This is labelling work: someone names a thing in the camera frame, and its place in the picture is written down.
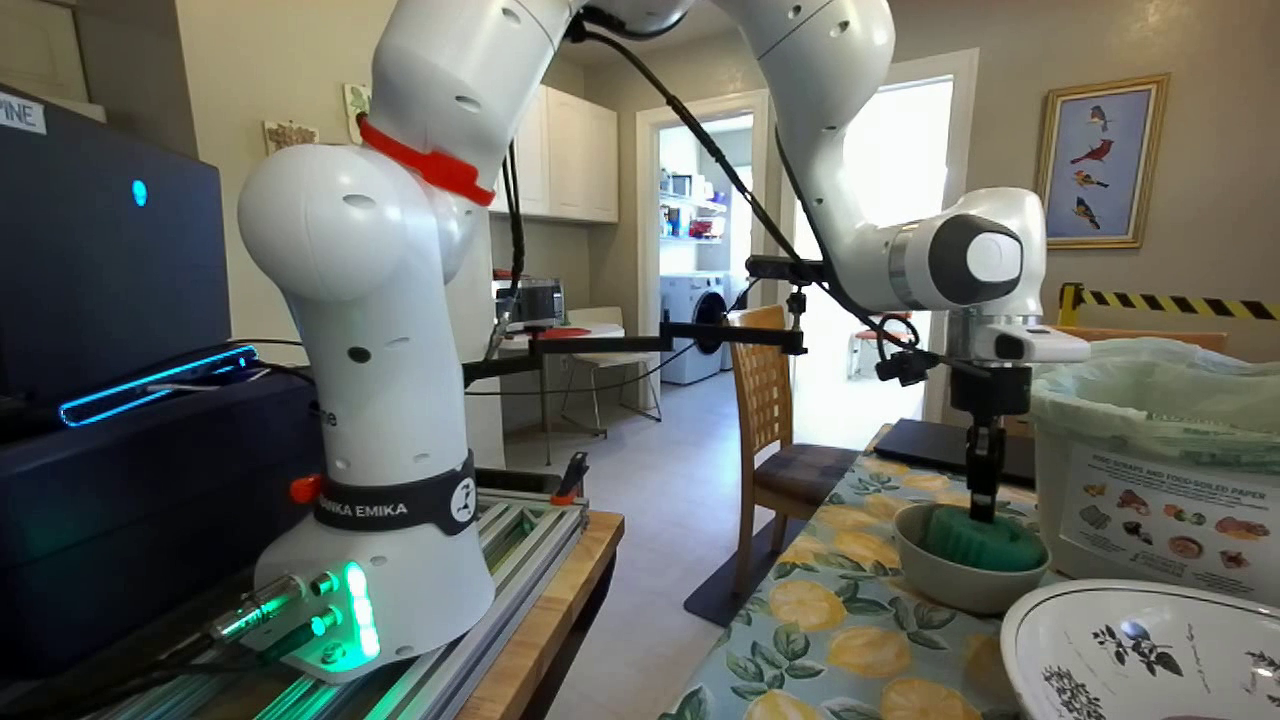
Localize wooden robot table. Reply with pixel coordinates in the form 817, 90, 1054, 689
456, 509, 630, 720

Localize black box with blue light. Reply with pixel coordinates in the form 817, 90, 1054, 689
0, 339, 326, 684

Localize black flat laptop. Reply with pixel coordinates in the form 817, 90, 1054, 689
873, 416, 1039, 492

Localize round green sponge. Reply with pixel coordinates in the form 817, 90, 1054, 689
918, 498, 1054, 575

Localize yellow black striped bar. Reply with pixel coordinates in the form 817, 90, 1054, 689
1056, 280, 1280, 328

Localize orange knob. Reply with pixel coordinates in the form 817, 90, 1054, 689
283, 467, 329, 510

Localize large patterned white bowl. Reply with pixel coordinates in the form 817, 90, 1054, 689
997, 575, 1280, 720

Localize aluminium rail base plate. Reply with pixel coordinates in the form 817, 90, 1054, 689
94, 485, 594, 720

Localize green bin liner bag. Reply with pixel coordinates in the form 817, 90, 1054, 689
1031, 330, 1280, 474

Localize white wall cabinets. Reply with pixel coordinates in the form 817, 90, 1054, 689
514, 80, 623, 226

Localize white washing machine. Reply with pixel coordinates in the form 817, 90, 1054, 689
661, 270, 736, 393

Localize white side table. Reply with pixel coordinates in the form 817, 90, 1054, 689
531, 304, 667, 432

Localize red black clamp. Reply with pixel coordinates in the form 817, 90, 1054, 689
549, 448, 598, 510

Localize black stereo camera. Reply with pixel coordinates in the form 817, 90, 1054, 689
740, 250, 836, 289

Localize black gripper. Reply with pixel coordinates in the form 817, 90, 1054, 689
950, 361, 1036, 522

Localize silver microwave oven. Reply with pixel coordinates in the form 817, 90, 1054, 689
495, 270, 572, 334

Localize framed bird picture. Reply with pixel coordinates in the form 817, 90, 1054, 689
1031, 71, 1176, 254

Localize white compost bin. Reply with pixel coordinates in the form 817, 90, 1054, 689
1036, 424, 1280, 610

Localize lemon print tablecloth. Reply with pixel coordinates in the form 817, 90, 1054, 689
658, 453, 1056, 720

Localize wooden lattice back chair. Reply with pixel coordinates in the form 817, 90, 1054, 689
728, 300, 861, 600

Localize small plain white bowl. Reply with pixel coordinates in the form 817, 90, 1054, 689
892, 498, 1054, 621

